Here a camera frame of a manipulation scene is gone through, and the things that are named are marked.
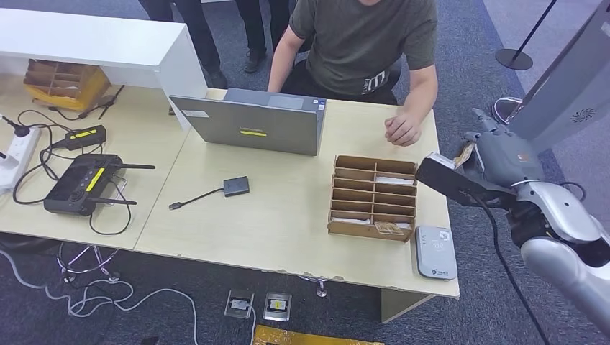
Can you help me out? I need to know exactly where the black USB hub with cable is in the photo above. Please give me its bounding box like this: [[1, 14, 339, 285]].
[[168, 175, 250, 211]]

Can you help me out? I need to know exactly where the thin black cable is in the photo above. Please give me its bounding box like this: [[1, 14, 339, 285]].
[[47, 85, 126, 121]]

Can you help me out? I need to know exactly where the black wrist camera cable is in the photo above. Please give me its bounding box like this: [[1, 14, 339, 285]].
[[469, 193, 554, 345]]

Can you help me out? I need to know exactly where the grey kiosk stand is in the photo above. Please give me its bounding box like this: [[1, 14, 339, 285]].
[[506, 0, 610, 155]]

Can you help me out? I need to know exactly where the white desk shelf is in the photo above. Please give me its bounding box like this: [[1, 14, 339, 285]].
[[0, 8, 209, 132]]

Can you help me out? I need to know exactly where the wooden organizer in yellow box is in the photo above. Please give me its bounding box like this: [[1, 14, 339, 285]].
[[22, 59, 111, 112]]

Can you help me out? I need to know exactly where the black stanchion post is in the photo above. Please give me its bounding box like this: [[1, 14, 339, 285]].
[[494, 0, 558, 72]]

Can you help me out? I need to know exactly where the black plug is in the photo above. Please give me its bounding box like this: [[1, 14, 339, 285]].
[[1, 115, 31, 139]]

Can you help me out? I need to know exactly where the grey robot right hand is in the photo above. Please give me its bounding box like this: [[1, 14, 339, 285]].
[[460, 107, 545, 189]]

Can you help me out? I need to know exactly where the wooden card organizer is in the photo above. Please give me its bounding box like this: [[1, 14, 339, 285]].
[[327, 155, 419, 243]]

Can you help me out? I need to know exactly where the patterned ID card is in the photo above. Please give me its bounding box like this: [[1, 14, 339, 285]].
[[452, 142, 476, 168]]

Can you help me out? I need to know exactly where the patterned room key card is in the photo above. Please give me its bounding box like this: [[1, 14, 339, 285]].
[[373, 221, 405, 236]]

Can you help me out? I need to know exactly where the metal floor socket box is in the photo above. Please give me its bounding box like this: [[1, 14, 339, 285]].
[[224, 289, 255, 320], [262, 292, 293, 323]]

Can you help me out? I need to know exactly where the white power strip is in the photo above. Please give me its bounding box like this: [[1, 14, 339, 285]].
[[0, 127, 42, 196]]

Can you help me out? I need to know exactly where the black power cable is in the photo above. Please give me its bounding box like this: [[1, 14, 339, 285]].
[[12, 109, 132, 236]]

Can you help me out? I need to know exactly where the black power adapter yellow label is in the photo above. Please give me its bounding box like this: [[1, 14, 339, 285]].
[[50, 124, 107, 152]]

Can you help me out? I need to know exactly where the beige desk leg panel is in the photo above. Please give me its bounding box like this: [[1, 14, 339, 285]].
[[380, 287, 435, 325]]

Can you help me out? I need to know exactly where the grey laptop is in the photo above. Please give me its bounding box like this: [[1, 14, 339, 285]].
[[169, 88, 328, 157]]

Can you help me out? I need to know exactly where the person's left hand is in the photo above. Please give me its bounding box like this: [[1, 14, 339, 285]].
[[383, 112, 423, 147]]

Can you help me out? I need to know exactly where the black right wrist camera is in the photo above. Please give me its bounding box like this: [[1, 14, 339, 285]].
[[415, 152, 518, 211]]

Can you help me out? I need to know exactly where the grey card reader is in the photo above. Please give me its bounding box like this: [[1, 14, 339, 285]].
[[414, 225, 458, 281]]

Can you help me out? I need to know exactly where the seated person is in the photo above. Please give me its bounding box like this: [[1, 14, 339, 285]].
[[266, 0, 440, 147]]

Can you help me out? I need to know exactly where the black remote controller with antennas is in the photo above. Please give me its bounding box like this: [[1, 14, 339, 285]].
[[42, 153, 156, 218]]

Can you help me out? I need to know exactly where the white floor cable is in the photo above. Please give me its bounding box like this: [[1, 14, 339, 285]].
[[0, 247, 200, 345]]

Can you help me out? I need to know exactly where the chrome stanchion base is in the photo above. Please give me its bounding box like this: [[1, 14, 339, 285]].
[[491, 96, 524, 126]]

